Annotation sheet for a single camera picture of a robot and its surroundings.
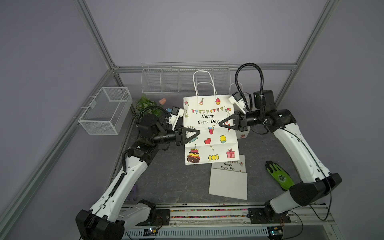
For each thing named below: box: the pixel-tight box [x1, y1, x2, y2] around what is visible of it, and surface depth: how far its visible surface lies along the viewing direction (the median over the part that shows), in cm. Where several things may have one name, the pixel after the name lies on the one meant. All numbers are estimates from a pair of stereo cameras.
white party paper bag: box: [208, 154, 248, 201], surface depth 85 cm
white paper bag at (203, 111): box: [183, 70, 240, 165], surface depth 59 cm
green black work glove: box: [265, 160, 295, 191], surface depth 89 cm
